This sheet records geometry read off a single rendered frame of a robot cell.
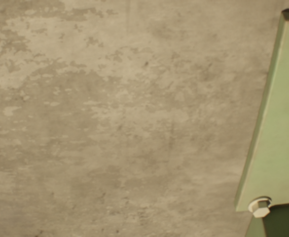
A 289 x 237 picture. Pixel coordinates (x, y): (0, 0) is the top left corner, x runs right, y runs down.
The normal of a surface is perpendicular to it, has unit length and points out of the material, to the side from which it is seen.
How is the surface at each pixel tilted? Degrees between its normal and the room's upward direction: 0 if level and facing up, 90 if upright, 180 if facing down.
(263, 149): 0
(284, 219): 90
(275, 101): 0
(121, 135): 0
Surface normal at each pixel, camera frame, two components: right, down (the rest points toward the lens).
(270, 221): 0.06, -0.69
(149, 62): 0.10, 0.73
